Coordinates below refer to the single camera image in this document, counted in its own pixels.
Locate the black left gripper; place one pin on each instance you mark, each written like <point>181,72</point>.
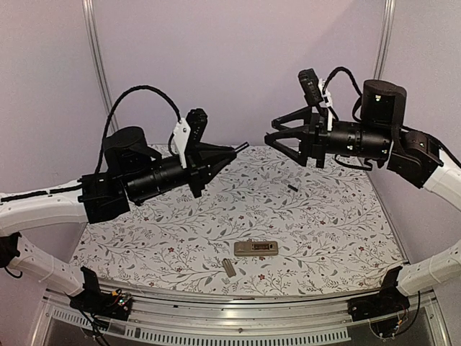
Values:
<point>209,156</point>

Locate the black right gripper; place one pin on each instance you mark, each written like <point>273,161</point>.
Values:
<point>311,138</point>

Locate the white remote control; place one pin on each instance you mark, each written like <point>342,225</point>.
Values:
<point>256,248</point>

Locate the remote battery cover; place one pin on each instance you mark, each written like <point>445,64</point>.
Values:
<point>228,267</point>

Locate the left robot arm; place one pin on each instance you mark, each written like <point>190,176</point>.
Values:
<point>136,173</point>

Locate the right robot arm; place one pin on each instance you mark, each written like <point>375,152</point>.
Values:
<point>379,135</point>

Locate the floral patterned table mat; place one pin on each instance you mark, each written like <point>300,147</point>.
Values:
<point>333,235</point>

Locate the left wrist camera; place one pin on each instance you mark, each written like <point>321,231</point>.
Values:
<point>187,132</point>

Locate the right aluminium frame post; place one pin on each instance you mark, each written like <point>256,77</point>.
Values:
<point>385,38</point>

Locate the aluminium frame post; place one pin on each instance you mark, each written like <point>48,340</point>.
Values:
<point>90,21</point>
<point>385,38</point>

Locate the front aluminium rail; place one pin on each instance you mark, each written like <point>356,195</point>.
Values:
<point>169,317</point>

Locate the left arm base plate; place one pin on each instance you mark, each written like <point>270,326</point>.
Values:
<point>115,305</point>

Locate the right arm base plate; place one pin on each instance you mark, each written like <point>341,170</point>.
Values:
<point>375,305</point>

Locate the left aluminium frame post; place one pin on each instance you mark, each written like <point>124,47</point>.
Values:
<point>90,21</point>

